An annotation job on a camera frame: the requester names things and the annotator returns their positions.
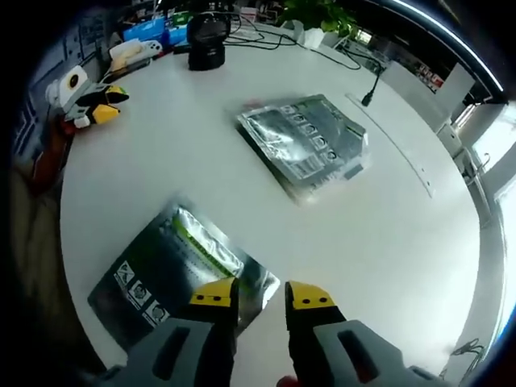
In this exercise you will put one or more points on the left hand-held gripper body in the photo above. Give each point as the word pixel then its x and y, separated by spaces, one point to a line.
pixel 70 88

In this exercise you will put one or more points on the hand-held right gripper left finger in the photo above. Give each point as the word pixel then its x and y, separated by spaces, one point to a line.
pixel 177 354

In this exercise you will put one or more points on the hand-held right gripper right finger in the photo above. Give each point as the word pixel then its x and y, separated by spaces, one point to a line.
pixel 334 354

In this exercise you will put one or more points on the dark green-striped sheet goods packet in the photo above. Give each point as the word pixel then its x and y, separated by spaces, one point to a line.
pixel 161 262

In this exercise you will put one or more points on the pile of silver sheet goods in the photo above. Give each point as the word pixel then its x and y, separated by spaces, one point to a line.
pixel 306 141

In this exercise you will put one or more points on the person's left hand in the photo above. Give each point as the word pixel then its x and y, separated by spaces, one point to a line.
pixel 67 127

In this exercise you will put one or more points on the person's right hand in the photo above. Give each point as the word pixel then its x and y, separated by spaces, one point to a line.
pixel 289 381

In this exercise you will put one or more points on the white lidded container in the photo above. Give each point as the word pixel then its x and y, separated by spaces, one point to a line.
pixel 127 56

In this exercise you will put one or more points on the white table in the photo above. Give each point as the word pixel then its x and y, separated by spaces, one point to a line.
pixel 161 153

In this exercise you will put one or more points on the blue plastic box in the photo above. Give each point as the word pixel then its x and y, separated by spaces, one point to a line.
pixel 145 30

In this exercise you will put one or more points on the black barcode scanner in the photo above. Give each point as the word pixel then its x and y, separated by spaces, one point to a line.
pixel 207 44

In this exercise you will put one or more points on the person's beige clothing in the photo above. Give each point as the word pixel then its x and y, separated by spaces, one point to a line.
pixel 32 242

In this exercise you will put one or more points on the green potted plant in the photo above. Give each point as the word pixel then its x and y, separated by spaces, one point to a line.
pixel 322 12

